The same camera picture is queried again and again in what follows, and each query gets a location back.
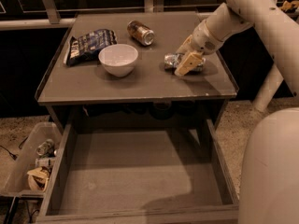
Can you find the blue chip bag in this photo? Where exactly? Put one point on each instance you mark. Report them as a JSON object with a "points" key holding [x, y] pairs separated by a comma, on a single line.
{"points": [[87, 47]]}

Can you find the green can in bin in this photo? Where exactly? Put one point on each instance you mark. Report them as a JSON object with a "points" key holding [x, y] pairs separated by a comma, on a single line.
{"points": [[46, 149]]}

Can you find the clear plastic bin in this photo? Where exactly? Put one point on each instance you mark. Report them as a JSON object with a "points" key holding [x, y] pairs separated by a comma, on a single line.
{"points": [[17, 184]]}

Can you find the silver blue redbull can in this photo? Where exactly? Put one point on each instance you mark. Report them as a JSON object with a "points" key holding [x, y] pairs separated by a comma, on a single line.
{"points": [[171, 61]]}

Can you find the white can in bin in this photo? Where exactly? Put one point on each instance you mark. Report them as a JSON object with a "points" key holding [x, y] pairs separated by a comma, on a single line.
{"points": [[47, 162]]}

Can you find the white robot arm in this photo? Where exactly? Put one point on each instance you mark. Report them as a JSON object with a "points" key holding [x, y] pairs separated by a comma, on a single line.
{"points": [[269, 189]]}

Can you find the crumpled yellow wrapper in bin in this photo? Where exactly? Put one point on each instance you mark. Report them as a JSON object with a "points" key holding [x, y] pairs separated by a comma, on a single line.
{"points": [[38, 178]]}

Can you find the brown gold soda can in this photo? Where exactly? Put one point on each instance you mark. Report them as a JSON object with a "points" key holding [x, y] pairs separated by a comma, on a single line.
{"points": [[140, 32]]}

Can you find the white ceramic bowl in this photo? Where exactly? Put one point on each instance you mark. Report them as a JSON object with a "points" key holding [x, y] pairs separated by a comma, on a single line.
{"points": [[119, 60]]}

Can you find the open grey top drawer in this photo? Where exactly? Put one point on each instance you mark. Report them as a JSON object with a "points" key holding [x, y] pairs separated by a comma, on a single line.
{"points": [[163, 175]]}

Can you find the metal railing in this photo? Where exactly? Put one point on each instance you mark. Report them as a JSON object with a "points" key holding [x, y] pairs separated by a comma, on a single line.
{"points": [[37, 14]]}

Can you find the yellow object on railing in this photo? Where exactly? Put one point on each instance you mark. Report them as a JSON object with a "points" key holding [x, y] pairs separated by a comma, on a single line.
{"points": [[289, 6]]}

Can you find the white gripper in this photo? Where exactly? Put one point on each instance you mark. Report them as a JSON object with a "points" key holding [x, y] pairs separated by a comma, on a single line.
{"points": [[203, 40]]}

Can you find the grey wooden cabinet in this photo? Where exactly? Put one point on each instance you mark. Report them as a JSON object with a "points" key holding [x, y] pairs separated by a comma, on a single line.
{"points": [[89, 83]]}

